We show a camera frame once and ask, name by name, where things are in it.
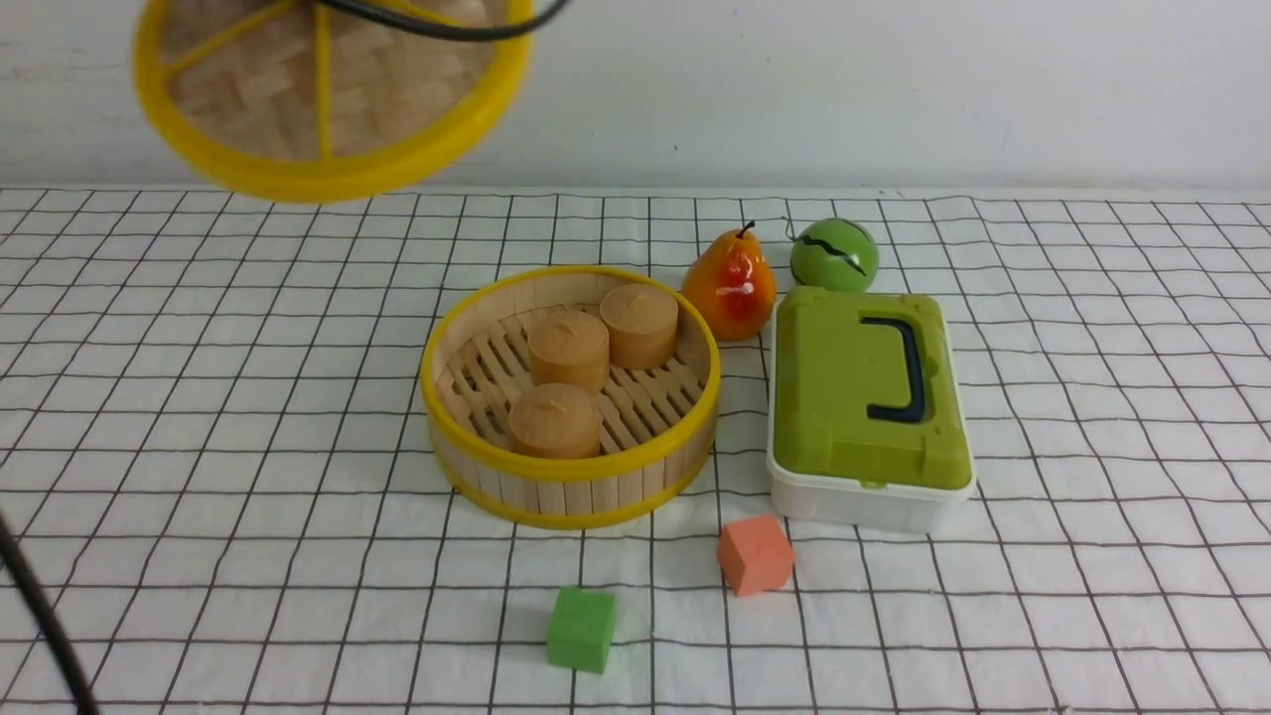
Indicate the green toy ball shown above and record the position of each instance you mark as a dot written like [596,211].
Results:
[835,254]

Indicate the yellow bamboo steamer basket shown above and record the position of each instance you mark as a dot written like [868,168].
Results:
[658,426]

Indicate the orange foam cube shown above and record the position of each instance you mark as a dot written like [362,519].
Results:
[755,555]

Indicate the orange red toy pear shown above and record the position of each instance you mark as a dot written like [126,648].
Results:
[732,285]

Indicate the green foam cube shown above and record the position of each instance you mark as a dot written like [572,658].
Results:
[581,629]

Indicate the yellow bamboo steamer lid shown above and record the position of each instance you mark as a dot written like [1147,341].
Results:
[298,102]

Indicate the green lid white box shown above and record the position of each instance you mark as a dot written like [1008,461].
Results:
[865,426]

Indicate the white checkered tablecloth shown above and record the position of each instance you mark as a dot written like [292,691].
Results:
[216,458]

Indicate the tan cylindrical bun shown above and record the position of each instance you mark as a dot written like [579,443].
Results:
[556,421]
[642,322]
[571,347]

